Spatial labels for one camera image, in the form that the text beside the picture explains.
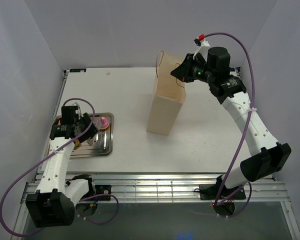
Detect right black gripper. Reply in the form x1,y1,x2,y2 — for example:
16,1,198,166
170,53,215,85

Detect pink frosted donut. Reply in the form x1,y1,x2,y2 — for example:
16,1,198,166
94,116,110,131

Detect metal tongs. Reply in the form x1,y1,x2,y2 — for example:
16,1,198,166
87,120,106,146

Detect beige paper bag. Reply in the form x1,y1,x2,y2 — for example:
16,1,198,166
146,50,186,136

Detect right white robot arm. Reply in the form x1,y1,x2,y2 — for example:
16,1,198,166
170,47,292,199

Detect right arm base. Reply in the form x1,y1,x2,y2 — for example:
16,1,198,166
194,184,246,200

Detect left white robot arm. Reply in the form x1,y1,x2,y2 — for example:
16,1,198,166
25,105,99,228

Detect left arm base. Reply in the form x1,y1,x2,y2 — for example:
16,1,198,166
92,184,112,201

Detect fake croissant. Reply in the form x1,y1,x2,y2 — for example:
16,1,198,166
73,139,81,151

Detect steel tray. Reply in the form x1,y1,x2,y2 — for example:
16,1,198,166
49,112,114,158

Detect left blue table label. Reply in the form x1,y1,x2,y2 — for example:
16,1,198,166
69,68,87,73

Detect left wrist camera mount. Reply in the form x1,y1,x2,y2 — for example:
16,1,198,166
72,102,82,119

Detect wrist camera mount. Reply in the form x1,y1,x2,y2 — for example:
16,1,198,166
72,102,82,119
193,34,211,59

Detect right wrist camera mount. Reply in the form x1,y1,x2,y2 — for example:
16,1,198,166
193,34,211,59

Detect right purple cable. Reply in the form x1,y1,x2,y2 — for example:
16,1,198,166
204,31,256,219

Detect aluminium rail frame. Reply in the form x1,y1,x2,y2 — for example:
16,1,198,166
14,173,300,240

